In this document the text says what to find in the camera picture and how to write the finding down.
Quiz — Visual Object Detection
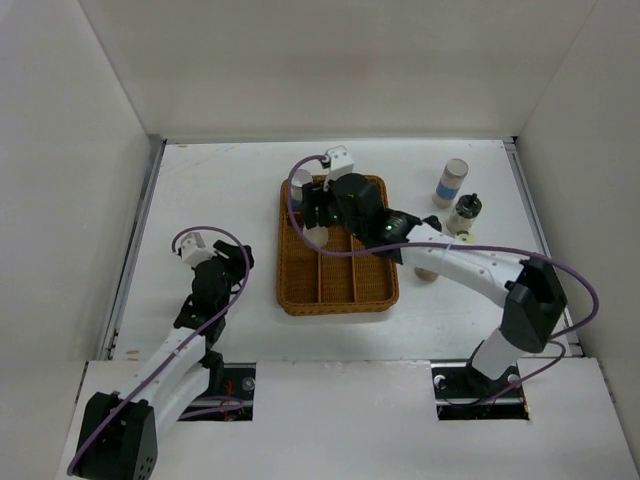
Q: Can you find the blue-label silver-lid shaker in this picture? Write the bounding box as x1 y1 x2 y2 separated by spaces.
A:
290 168 313 212

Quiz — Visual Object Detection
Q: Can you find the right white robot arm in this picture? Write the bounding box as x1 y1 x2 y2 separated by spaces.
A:
299 173 567 396

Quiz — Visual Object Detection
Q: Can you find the brown wicker divided tray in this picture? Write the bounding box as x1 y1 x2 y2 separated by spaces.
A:
276 181 399 316

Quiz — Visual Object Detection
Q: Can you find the black-lid glass jar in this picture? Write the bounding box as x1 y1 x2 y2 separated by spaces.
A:
303 226 329 249

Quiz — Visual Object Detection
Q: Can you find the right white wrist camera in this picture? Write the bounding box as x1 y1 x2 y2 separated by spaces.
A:
320 146 354 191

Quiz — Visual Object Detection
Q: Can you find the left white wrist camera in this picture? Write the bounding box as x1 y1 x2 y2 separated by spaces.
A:
179 232 213 268

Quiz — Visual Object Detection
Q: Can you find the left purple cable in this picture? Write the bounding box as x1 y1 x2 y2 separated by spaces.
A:
66 225 257 476

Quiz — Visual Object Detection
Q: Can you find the blue-label beige-lid shaker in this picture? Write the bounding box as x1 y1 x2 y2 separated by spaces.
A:
432 158 469 208

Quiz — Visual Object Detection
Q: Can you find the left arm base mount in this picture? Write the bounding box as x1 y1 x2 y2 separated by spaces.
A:
179 351 257 422

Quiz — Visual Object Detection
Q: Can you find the pink-lid condiment bottle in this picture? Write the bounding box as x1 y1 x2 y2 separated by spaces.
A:
414 267 439 283

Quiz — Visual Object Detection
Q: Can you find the yellow-lid condiment bottle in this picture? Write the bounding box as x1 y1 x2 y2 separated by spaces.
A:
455 230 474 244

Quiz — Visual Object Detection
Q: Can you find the purple cable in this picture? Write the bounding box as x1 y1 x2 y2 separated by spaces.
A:
286 153 601 406
66 225 257 476

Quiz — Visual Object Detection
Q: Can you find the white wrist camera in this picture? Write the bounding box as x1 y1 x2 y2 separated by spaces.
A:
320 146 354 191
179 232 213 268

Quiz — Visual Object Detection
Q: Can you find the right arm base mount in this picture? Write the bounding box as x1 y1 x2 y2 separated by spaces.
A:
431 361 529 421

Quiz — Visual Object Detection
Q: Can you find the black-knob glass grinder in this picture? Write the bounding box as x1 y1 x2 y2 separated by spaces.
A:
446 193 482 236

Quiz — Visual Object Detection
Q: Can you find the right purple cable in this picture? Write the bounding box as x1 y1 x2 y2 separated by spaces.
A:
286 153 601 406

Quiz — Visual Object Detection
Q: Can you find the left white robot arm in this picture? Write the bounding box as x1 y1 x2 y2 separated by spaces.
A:
66 234 254 479

